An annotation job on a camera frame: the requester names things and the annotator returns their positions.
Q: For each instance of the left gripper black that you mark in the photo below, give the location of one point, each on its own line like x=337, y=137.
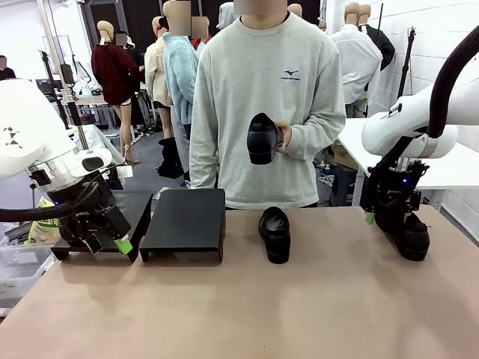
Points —
x=82, y=203

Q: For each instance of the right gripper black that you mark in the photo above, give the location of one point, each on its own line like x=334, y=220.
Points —
x=396, y=190

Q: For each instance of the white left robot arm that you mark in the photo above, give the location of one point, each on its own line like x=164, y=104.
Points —
x=26, y=127

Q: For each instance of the grey-sleeved left forearm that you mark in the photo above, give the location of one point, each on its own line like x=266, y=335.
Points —
x=318, y=131

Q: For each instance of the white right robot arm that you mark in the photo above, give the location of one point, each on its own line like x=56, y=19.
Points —
x=404, y=123

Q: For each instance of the grey-sleeved right forearm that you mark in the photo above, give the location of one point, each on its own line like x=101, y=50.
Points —
x=204, y=157

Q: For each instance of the black shoe stand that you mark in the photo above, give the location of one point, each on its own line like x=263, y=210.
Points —
x=138, y=209
x=187, y=220

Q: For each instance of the black tripod stand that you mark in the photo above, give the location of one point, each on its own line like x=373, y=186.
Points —
x=408, y=63

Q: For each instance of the thin black light stand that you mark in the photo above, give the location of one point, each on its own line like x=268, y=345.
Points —
x=45, y=60

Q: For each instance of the person's left hand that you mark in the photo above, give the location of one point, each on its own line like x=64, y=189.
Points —
x=286, y=136

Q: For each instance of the green yellow snack bag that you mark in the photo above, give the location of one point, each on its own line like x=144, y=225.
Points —
x=41, y=232

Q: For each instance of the white side table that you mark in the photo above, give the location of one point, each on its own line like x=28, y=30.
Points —
x=460, y=168

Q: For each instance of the clear plastic bin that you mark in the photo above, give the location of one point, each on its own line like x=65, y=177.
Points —
x=22, y=269

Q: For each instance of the white cloth cover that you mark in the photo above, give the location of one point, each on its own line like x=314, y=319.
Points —
x=99, y=138

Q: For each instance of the black tall mannequin boots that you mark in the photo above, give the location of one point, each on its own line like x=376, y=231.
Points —
x=170, y=161

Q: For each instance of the white shirt mannequin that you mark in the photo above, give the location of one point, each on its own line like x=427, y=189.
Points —
x=359, y=60

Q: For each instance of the maroon sweater mannequin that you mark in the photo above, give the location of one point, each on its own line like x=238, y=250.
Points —
x=112, y=71

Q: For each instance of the black rectangular clamp box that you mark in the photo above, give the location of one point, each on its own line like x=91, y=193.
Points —
x=67, y=73

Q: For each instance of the black jacket mannequin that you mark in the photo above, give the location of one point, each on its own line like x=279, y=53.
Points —
x=383, y=45

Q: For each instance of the beige jacket mannequin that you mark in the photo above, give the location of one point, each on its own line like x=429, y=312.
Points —
x=155, y=71

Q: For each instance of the light blue fleece mannequin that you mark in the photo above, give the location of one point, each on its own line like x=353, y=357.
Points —
x=179, y=67

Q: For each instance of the bystander in black shirt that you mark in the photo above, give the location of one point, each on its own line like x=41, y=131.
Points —
x=6, y=71

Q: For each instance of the silver metal pole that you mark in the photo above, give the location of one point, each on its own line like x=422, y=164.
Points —
x=56, y=48

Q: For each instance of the white black headset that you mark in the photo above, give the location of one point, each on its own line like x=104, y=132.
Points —
x=129, y=43

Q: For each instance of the person in grey sweatshirt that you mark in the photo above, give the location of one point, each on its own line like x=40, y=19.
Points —
x=262, y=56

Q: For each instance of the grey hoodie mannequin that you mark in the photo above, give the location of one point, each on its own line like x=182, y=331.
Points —
x=226, y=15

